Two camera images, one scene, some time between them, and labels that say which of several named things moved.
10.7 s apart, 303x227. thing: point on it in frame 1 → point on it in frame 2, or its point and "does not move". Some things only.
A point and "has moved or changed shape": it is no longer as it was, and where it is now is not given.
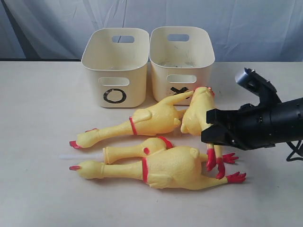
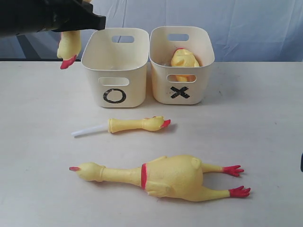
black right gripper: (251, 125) → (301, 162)
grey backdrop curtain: (242, 30) does not move
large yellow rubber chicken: (178, 167) has moved or changed shape
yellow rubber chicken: (161, 118) → (69, 48)
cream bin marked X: (182, 58) does not move
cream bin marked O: (118, 58) does not move
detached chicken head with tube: (110, 155) → (149, 124)
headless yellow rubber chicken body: (194, 119) → (182, 57)
